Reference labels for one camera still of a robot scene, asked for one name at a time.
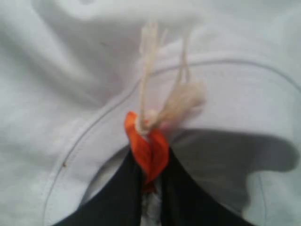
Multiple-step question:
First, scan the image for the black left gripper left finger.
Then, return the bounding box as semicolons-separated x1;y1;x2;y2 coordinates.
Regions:
55;151;143;226

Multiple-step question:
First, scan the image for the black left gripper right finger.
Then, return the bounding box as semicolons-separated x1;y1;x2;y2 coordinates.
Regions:
161;149;251;226

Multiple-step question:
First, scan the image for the orange neck tag with string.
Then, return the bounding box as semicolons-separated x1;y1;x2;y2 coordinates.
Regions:
124;22;204;193

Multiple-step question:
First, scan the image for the white t-shirt red Chinese lettering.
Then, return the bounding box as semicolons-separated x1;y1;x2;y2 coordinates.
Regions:
0;0;301;226

